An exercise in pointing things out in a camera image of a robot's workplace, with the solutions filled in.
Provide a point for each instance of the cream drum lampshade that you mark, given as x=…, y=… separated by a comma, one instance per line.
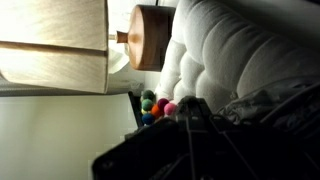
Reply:
x=55, y=43

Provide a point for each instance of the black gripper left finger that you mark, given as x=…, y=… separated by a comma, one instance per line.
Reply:
x=183, y=117

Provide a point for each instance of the wooden lamp base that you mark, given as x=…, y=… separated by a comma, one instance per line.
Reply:
x=148, y=36

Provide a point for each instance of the clear plastic bag with clothes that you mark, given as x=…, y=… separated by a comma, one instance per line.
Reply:
x=291, y=105

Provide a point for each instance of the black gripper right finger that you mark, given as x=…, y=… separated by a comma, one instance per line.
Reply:
x=218, y=155

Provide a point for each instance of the white quilted cushion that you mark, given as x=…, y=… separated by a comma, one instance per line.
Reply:
x=221, y=50

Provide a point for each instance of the colourful felt ball coaster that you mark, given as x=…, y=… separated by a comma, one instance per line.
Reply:
x=153, y=109

